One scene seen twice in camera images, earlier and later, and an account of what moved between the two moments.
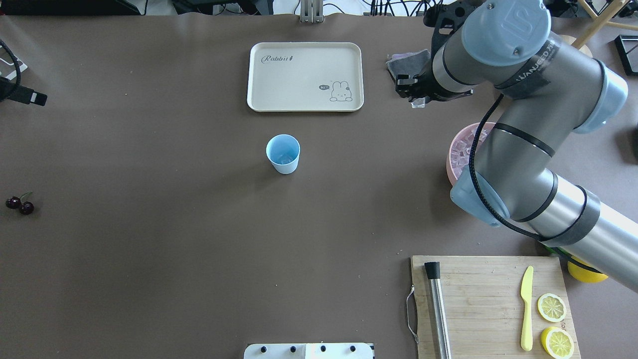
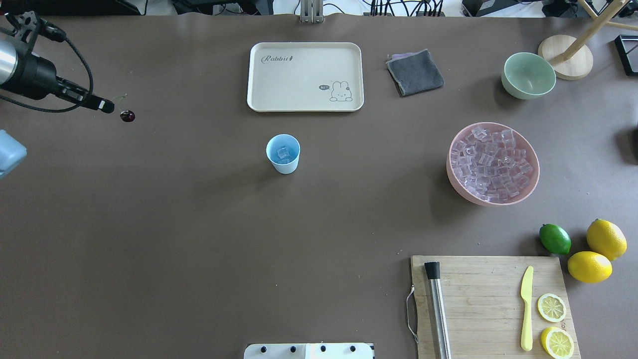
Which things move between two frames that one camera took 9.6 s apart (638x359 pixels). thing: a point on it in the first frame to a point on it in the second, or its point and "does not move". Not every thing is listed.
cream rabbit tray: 310,77 does not move
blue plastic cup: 283,151 does not move
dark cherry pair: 25,207 to 127,115
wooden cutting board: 483,307 does not move
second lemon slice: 557,342 does not move
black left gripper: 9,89 to 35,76
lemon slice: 551,307 does not move
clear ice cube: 419,103 to 283,153
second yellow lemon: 584,274 does not move
